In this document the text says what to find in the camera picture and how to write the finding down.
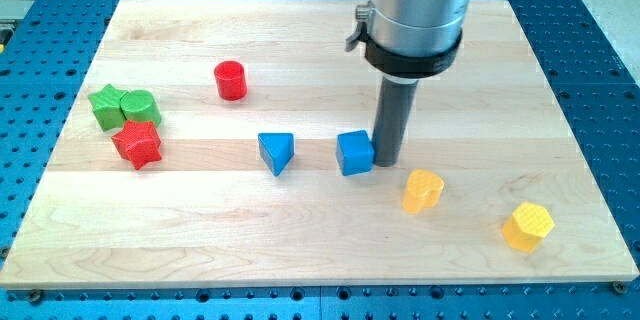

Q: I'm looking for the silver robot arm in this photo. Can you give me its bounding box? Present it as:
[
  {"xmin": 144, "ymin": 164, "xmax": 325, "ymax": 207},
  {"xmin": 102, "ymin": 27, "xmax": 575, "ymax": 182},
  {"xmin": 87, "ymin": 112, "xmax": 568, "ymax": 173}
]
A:
[{"xmin": 345, "ymin": 0, "xmax": 469, "ymax": 84}]

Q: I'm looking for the yellow heart block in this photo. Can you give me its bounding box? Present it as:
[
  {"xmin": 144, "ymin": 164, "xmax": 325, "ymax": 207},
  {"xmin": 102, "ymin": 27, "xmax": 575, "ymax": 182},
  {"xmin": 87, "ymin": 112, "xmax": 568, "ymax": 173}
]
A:
[{"xmin": 402, "ymin": 169, "xmax": 445, "ymax": 214}]

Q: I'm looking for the yellow hexagon block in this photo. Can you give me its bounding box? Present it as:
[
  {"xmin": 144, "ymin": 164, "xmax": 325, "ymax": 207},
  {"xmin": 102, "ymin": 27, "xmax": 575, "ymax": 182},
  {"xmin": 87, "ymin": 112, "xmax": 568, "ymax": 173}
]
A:
[{"xmin": 502, "ymin": 202, "xmax": 555, "ymax": 253}]

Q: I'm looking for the blue cube block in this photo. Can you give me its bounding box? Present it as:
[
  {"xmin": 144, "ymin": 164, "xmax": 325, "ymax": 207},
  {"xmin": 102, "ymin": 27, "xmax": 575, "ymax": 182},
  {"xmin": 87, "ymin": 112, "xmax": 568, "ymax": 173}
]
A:
[{"xmin": 336, "ymin": 130, "xmax": 375, "ymax": 176}]

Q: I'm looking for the blue triangle block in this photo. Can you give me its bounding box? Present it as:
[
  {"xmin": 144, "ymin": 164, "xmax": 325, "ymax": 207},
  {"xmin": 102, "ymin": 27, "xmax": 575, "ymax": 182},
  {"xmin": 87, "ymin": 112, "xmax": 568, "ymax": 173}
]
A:
[{"xmin": 258, "ymin": 133, "xmax": 295, "ymax": 176}]

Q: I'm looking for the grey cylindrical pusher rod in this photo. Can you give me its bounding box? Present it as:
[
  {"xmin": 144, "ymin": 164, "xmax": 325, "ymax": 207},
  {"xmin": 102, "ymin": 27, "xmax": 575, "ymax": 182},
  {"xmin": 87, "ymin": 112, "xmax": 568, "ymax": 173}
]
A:
[{"xmin": 372, "ymin": 76, "xmax": 418, "ymax": 167}]

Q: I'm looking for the red cylinder block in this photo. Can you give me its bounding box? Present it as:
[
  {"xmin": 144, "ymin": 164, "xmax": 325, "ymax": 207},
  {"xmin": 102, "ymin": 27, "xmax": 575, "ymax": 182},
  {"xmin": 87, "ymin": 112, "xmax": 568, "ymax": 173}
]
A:
[{"xmin": 213, "ymin": 60, "xmax": 247, "ymax": 101}]

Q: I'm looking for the wooden board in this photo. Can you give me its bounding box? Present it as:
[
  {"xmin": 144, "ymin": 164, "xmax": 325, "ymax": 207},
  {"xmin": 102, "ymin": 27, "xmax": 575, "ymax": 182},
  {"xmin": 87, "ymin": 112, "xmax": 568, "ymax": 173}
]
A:
[{"xmin": 1, "ymin": 0, "xmax": 638, "ymax": 290}]

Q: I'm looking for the red star block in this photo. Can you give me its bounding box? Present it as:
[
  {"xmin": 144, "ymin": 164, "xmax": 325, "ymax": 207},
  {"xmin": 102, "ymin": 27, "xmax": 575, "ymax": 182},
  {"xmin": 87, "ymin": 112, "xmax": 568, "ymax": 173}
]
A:
[{"xmin": 111, "ymin": 120, "xmax": 162, "ymax": 170}]

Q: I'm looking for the green cylinder block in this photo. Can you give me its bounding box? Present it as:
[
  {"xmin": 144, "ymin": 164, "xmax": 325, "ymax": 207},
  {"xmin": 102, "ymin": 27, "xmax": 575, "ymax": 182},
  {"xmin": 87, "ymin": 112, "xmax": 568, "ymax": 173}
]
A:
[{"xmin": 120, "ymin": 90, "xmax": 162, "ymax": 126}]

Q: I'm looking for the green star block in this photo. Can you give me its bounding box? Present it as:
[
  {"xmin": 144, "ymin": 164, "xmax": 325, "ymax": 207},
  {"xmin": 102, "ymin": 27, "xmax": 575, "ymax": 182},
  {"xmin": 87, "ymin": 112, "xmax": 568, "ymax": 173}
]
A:
[{"xmin": 88, "ymin": 84, "xmax": 127, "ymax": 131}]

